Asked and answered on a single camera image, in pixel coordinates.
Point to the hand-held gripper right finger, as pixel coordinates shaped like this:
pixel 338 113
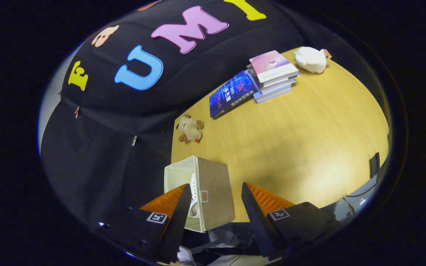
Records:
pixel 259 221

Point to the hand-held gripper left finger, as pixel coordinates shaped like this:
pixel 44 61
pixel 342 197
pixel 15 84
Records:
pixel 178 225

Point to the beige fabric storage box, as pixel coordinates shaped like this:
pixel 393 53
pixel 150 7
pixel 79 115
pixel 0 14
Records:
pixel 216 192

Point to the small black box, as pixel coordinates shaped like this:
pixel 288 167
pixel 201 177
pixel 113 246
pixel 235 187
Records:
pixel 374 164

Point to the grey office chair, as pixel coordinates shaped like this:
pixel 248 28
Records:
pixel 220 236

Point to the silver clip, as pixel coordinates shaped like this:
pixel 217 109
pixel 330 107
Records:
pixel 134 140

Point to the tan plush dog toy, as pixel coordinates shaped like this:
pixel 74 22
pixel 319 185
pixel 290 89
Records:
pixel 190 129

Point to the black backdrop cloth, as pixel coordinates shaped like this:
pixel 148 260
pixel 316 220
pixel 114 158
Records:
pixel 98 166

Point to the pale blue book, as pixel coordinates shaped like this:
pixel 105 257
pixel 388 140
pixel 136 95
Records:
pixel 272 96

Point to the dark blue book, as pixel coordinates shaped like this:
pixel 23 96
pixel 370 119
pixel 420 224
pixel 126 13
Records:
pixel 231 94

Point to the grey cover book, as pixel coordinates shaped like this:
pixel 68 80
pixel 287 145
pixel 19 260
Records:
pixel 277 88

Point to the pink clip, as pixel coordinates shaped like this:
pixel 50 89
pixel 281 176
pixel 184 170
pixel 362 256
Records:
pixel 77 112

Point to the pink cover book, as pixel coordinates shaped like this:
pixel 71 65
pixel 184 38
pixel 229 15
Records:
pixel 272 64

